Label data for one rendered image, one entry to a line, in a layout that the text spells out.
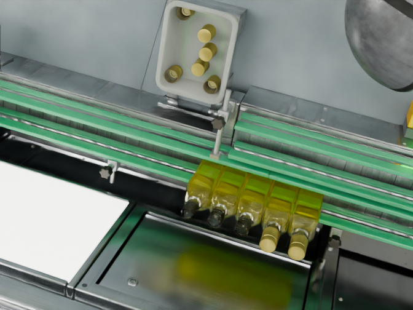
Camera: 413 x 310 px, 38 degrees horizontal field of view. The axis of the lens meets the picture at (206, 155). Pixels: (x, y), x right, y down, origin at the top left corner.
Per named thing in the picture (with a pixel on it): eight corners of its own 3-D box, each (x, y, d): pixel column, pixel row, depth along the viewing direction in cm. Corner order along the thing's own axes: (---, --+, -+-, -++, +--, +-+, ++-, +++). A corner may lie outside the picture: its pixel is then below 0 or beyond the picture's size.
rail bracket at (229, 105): (216, 142, 142) (202, 165, 132) (230, 77, 134) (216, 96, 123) (228, 145, 142) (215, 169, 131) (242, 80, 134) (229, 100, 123)
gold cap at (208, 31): (203, 22, 142) (198, 26, 138) (217, 26, 142) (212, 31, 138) (200, 35, 144) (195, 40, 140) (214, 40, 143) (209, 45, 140)
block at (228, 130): (224, 123, 147) (217, 135, 141) (232, 88, 143) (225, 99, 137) (238, 127, 147) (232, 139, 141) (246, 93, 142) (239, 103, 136)
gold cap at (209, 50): (204, 40, 144) (199, 45, 140) (218, 43, 143) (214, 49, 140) (202, 54, 146) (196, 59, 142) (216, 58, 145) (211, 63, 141)
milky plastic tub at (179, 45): (165, 77, 153) (153, 88, 145) (177, -9, 142) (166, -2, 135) (229, 95, 150) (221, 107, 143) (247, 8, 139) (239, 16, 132)
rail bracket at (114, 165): (117, 165, 154) (94, 190, 143) (119, 143, 151) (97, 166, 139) (131, 170, 154) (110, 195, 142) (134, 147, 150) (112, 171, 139)
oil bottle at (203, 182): (206, 165, 146) (179, 209, 128) (210, 145, 144) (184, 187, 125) (228, 171, 145) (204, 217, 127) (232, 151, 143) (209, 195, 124)
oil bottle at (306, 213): (298, 191, 143) (284, 241, 124) (303, 171, 140) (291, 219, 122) (321, 198, 142) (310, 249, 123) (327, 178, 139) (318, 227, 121)
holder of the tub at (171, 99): (163, 95, 156) (153, 106, 149) (179, -9, 143) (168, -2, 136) (225, 112, 153) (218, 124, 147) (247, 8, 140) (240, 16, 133)
